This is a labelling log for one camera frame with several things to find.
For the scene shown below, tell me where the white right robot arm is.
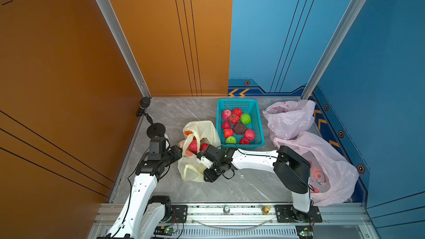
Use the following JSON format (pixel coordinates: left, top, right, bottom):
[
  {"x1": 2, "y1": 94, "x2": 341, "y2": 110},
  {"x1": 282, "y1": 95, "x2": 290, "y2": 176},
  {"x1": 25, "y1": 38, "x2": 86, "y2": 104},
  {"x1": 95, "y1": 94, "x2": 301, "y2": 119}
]
[{"x1": 197, "y1": 145, "x2": 312, "y2": 214}]

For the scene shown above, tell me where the dark maroon ball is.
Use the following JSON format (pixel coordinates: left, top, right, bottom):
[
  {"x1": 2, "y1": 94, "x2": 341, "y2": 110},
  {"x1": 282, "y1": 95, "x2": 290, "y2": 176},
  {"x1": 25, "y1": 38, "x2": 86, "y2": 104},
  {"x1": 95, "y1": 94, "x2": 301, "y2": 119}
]
[{"x1": 233, "y1": 122, "x2": 247, "y2": 135}]

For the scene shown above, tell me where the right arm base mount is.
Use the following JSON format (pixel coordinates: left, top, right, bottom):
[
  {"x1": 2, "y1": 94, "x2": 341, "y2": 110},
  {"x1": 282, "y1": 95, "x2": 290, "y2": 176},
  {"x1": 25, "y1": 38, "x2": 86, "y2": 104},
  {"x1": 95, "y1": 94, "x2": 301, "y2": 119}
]
[{"x1": 274, "y1": 204, "x2": 323, "y2": 224}]

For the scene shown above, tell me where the teal plastic basket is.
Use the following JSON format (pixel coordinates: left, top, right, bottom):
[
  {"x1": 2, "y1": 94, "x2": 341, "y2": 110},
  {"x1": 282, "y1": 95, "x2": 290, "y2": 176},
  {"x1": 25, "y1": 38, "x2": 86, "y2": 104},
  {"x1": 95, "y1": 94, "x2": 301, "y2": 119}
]
[{"x1": 216, "y1": 98, "x2": 265, "y2": 149}]

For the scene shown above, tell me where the orange-red ball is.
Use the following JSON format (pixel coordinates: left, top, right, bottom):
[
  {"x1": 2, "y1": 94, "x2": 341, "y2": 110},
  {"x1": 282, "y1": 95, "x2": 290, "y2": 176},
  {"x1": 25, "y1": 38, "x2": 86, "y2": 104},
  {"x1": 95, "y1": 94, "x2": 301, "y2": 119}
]
[{"x1": 228, "y1": 114, "x2": 240, "y2": 126}]

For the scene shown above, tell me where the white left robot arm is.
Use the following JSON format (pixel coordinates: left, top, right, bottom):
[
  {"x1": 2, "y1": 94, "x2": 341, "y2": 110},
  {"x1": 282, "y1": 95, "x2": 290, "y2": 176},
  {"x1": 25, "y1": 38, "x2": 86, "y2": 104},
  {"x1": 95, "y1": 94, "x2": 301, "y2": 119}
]
[{"x1": 101, "y1": 136, "x2": 182, "y2": 239}]

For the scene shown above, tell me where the brass knob on rail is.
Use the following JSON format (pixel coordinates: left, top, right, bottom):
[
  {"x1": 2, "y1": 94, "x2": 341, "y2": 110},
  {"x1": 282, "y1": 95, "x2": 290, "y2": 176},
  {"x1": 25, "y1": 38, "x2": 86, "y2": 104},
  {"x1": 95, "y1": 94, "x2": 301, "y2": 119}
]
[{"x1": 261, "y1": 205, "x2": 271, "y2": 215}]

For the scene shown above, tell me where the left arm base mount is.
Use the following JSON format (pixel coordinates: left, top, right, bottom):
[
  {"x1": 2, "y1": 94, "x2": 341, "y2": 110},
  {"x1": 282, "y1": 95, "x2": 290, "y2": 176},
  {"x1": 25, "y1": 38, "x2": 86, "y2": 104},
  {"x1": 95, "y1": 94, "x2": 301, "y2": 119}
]
[{"x1": 160, "y1": 204, "x2": 188, "y2": 224}]

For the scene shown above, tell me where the green circuit board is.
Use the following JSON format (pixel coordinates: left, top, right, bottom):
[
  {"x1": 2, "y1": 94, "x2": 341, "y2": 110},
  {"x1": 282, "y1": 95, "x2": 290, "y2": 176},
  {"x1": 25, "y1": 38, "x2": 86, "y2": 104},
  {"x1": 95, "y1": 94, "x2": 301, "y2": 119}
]
[
  {"x1": 154, "y1": 226, "x2": 176, "y2": 237},
  {"x1": 296, "y1": 226, "x2": 314, "y2": 239}
]

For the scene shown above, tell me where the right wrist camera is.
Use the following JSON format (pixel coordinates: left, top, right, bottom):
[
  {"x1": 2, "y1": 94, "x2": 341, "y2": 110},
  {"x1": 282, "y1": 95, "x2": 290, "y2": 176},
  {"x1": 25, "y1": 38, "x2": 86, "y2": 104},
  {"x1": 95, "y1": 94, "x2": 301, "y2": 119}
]
[{"x1": 197, "y1": 145, "x2": 227, "y2": 170}]

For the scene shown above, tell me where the black desktop microphone stand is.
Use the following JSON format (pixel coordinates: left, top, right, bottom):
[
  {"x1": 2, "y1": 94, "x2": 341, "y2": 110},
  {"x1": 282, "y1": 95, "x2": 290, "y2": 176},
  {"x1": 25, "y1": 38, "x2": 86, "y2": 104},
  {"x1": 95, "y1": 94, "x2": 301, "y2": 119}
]
[{"x1": 136, "y1": 97, "x2": 166, "y2": 139}]

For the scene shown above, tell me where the pink knotted plastic bag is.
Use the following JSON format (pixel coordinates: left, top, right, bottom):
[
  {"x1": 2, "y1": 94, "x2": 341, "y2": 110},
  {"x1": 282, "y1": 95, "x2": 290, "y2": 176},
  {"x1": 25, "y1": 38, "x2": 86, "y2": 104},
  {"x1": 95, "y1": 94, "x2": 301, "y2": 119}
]
[{"x1": 262, "y1": 100, "x2": 316, "y2": 141}]

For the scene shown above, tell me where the right green circuit board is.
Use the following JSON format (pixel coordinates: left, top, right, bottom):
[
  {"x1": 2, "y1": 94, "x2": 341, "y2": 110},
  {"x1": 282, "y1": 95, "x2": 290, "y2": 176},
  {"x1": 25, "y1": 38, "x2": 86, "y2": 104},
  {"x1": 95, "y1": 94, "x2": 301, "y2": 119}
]
[{"x1": 296, "y1": 226, "x2": 314, "y2": 239}]

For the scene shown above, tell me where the left green circuit board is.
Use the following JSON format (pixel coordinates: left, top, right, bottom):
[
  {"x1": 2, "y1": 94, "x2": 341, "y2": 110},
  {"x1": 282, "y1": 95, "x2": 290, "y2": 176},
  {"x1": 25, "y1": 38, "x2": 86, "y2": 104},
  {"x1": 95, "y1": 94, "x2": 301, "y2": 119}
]
[{"x1": 154, "y1": 226, "x2": 176, "y2": 237}]

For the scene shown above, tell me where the silver knob on rail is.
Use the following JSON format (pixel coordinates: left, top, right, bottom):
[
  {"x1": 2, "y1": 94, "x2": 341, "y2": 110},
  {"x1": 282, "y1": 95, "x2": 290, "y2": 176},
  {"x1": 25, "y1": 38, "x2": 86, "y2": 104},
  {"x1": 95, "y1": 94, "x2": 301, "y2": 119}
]
[{"x1": 223, "y1": 206, "x2": 230, "y2": 215}]

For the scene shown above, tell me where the yellow knotted plastic bag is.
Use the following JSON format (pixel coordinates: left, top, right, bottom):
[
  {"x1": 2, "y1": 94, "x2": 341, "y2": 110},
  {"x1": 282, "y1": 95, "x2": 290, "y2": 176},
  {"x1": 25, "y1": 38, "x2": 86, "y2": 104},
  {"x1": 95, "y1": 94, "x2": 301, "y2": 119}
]
[{"x1": 178, "y1": 121, "x2": 220, "y2": 182}]

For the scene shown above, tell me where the pink plastic bag with hearts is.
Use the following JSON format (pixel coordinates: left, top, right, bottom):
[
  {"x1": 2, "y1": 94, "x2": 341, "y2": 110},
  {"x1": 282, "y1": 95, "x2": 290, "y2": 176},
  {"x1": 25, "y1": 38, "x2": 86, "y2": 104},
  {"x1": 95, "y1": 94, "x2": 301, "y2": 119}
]
[{"x1": 272, "y1": 131, "x2": 359, "y2": 207}]

